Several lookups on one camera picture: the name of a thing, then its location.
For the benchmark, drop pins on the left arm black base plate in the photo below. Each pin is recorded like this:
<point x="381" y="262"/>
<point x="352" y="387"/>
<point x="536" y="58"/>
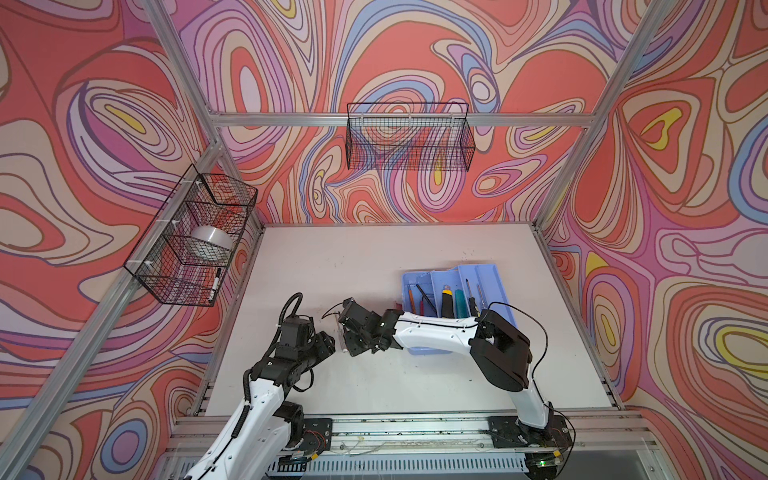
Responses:
<point x="315" y="436"/>

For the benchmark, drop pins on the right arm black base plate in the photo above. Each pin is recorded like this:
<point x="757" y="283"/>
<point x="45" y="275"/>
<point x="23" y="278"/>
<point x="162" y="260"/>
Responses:
<point x="509" y="432"/>

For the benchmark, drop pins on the black wire basket left wall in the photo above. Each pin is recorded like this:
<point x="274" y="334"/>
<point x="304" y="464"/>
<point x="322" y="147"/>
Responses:
<point x="173" y="267"/>

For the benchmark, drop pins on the black marker pen in basket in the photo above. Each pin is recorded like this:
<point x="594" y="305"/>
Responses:
<point x="215" y="285"/>

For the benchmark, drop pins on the yellow black utility knife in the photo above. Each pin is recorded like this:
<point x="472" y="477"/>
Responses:
<point x="447" y="303"/>

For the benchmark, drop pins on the white blue plastic tool box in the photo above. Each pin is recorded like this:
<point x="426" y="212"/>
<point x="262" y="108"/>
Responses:
<point x="493" y="333"/>

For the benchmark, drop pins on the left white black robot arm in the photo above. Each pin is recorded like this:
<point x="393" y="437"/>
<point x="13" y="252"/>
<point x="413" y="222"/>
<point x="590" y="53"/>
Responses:
<point x="265" y="422"/>

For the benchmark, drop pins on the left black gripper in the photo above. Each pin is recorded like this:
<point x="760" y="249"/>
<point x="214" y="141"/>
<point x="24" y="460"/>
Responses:
<point x="322" y="345"/>

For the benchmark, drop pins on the black wire basket back wall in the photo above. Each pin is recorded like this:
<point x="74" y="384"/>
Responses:
<point x="409" y="136"/>

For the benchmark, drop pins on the red handled pliers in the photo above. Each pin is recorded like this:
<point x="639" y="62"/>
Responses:
<point x="415" y="300"/>

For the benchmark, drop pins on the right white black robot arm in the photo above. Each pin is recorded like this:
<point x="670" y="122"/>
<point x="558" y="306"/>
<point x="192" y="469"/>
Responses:
<point x="515" y="376"/>

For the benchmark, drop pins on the small silver screwdriver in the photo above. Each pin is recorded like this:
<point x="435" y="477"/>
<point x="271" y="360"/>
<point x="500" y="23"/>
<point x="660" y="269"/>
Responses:
<point x="484" y="303"/>

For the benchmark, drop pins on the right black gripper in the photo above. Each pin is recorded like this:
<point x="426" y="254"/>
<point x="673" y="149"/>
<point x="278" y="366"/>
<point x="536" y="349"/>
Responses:
<point x="353" y="349"/>

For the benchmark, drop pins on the black wire basket wall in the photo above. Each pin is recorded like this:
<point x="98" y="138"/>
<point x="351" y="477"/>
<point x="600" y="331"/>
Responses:
<point x="173" y="267"/>
<point x="409" y="136"/>

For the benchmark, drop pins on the grey duct tape roll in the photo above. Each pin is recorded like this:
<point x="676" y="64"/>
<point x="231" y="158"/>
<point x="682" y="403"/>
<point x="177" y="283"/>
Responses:
<point x="213" y="235"/>

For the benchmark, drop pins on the black yellow small screwdriver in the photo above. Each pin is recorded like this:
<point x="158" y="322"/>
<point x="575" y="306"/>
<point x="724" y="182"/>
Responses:
<point x="471" y="299"/>

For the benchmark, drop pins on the aluminium mounting rail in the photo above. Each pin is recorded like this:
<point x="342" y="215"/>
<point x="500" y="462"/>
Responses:
<point x="441" y="432"/>

